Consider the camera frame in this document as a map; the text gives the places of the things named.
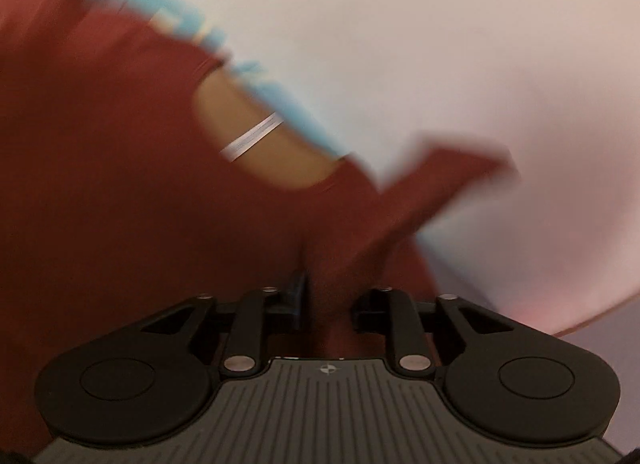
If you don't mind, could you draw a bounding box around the dark red knit sweater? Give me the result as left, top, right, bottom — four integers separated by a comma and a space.
1, 0, 511, 455

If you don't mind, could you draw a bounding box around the blue grey patterned bedsheet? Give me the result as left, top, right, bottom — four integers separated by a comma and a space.
44, 0, 492, 305

